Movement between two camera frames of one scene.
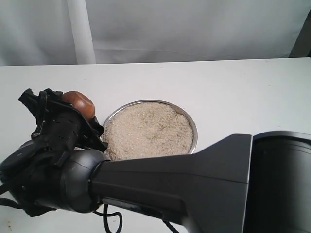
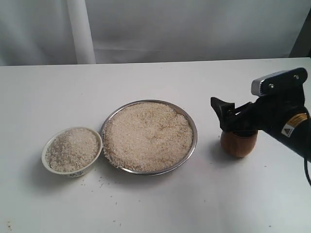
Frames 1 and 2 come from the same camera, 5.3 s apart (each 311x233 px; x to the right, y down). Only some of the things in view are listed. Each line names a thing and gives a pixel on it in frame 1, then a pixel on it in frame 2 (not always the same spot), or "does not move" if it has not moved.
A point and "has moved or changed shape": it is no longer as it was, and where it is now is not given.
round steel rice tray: [147, 128] does not move
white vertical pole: [81, 31] does not move
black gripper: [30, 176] -> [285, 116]
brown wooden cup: [80, 102] has moved or changed shape
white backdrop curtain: [34, 32] does not move
